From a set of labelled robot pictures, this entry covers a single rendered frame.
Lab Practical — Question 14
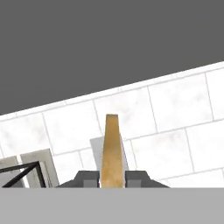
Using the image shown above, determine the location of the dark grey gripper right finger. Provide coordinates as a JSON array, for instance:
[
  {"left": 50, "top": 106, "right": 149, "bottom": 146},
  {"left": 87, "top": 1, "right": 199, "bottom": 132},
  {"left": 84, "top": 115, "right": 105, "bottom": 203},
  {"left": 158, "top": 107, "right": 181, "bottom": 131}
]
[{"left": 124, "top": 170, "right": 171, "bottom": 189}]

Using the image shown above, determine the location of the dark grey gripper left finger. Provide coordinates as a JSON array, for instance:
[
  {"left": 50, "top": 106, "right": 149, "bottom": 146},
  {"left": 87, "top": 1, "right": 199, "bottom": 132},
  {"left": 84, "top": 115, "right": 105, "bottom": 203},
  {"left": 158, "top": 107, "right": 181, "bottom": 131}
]
[{"left": 56, "top": 170, "right": 101, "bottom": 189}]

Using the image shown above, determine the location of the golden brown bread slice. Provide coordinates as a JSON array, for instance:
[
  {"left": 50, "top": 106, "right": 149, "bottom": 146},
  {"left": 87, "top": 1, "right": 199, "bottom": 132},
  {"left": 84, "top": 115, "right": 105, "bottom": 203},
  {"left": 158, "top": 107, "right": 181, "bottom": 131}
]
[{"left": 100, "top": 114, "right": 125, "bottom": 189}]

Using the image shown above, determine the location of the black wire stand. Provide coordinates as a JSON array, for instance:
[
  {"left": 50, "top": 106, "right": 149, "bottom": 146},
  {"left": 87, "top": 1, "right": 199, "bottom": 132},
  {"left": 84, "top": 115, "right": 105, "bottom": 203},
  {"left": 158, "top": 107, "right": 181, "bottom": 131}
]
[{"left": 0, "top": 160, "right": 47, "bottom": 189}]

